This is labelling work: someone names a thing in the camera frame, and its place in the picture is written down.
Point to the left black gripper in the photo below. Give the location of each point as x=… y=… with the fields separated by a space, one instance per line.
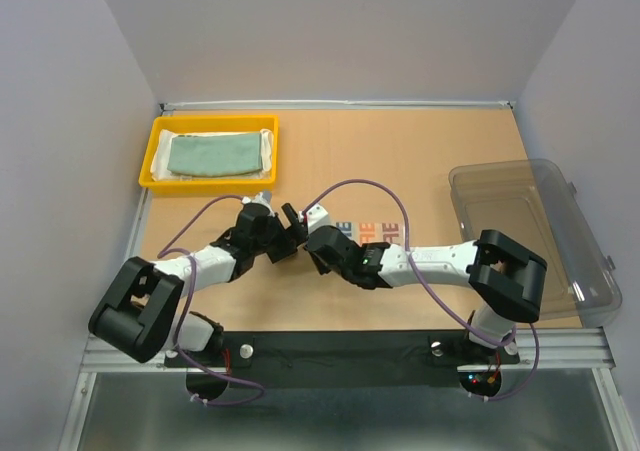
x=290 y=237

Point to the orange and green printed towel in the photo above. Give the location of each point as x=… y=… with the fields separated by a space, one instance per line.
x=371 y=232

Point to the yellow plastic tray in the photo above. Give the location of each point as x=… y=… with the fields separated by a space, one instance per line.
x=183 y=124

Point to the aluminium frame rail front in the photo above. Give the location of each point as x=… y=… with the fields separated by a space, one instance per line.
x=549 y=349

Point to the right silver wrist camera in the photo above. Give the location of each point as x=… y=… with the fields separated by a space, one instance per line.
x=317 y=216

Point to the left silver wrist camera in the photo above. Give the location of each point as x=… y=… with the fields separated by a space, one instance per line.
x=262 y=198

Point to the clear plastic storage bin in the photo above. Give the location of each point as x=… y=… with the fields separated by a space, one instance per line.
x=531 y=202

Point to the light teal towel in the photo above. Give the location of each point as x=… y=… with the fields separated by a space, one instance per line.
x=215 y=155

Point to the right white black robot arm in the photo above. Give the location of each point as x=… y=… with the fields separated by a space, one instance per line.
x=506 y=275

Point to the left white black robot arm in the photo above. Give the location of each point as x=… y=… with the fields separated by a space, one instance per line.
x=137 y=312

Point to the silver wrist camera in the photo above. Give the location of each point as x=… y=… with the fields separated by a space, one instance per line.
x=317 y=216
x=262 y=198

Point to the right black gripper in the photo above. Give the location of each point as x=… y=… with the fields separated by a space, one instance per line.
x=319 y=263

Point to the aluminium rail back edge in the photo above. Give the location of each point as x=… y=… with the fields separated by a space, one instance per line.
x=329 y=104

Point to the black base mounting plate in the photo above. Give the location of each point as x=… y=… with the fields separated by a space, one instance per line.
x=341 y=375

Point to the white terry towel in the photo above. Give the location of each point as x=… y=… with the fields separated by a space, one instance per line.
x=160 y=173

